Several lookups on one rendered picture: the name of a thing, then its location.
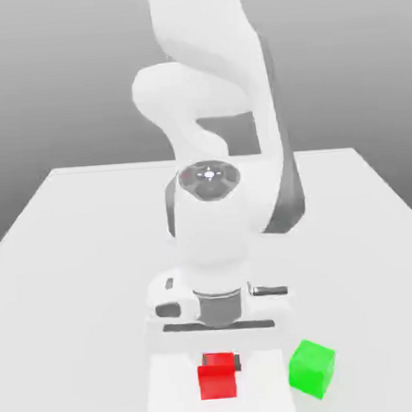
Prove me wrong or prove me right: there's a small green cube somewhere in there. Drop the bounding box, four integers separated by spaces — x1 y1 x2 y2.
285 336 339 402

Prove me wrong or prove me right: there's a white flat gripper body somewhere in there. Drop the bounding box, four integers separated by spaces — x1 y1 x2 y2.
145 304 295 356

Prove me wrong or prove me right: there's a small red cube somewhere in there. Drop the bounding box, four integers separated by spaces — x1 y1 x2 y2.
195 350 240 401

